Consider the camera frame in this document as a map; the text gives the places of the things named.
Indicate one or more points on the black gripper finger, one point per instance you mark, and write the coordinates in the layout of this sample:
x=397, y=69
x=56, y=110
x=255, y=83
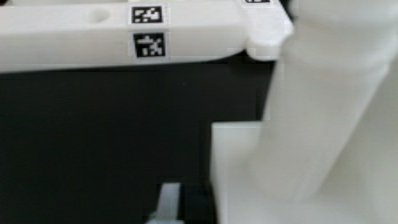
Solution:
x=181, y=205

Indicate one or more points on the white chair seat block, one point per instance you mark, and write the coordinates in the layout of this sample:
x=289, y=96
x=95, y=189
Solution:
x=305, y=167

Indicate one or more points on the white chair back frame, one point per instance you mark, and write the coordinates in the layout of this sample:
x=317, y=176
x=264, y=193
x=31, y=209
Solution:
x=65, y=34

